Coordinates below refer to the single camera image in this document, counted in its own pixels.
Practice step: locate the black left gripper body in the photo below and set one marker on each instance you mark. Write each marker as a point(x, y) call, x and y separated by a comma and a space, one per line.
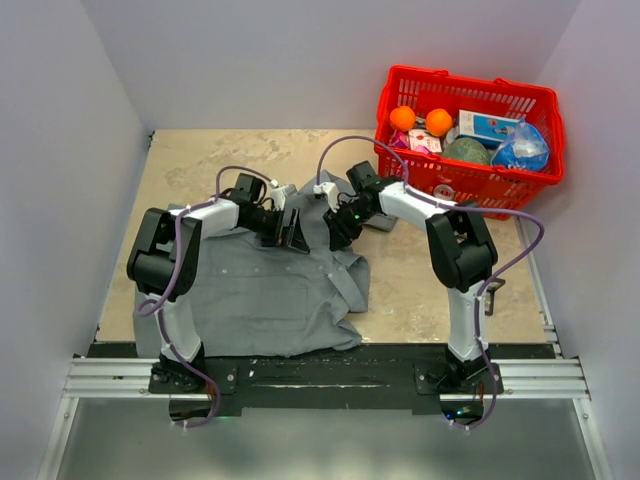
point(271, 232)

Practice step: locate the aluminium frame rail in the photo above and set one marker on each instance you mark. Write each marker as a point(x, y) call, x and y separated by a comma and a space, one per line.
point(91, 378)

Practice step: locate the orange fruit right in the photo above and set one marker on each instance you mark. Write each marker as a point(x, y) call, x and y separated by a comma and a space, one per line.
point(439, 122)

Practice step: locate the black open box frame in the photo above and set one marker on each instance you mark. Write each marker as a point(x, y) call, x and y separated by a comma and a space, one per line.
point(491, 290)

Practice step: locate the orange fruit left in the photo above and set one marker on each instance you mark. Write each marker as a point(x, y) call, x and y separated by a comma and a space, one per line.
point(402, 118)

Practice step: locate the red plastic shopping basket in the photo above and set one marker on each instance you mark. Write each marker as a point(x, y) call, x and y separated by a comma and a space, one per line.
point(490, 186)

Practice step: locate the blue plastic bag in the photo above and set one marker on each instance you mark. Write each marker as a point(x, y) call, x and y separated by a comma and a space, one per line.
point(524, 148)

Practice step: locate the orange fruit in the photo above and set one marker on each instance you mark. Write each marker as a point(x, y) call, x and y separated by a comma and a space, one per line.
point(439, 122)
point(402, 118)

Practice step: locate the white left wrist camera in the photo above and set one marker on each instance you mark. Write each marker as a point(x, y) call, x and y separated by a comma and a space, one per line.
point(280, 194)

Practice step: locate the white blue light bulb box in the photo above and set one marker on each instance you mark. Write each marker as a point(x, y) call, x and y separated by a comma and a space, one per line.
point(489, 130)

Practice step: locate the green melon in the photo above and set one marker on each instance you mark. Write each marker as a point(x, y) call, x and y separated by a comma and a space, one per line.
point(467, 150)

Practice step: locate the blue silver drink can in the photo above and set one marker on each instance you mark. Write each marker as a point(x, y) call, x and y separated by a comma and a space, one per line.
point(444, 192)

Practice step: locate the pink white small box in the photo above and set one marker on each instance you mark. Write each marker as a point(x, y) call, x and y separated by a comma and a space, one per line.
point(417, 140)

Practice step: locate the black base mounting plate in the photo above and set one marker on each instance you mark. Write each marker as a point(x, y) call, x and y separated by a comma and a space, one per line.
point(367, 377)

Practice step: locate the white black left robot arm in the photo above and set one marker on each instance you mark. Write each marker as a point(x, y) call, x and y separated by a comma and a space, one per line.
point(164, 259)

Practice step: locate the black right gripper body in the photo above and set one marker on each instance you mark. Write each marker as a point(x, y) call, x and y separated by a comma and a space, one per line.
point(349, 219)

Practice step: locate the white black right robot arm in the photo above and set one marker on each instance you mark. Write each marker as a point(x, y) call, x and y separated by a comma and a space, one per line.
point(462, 256)

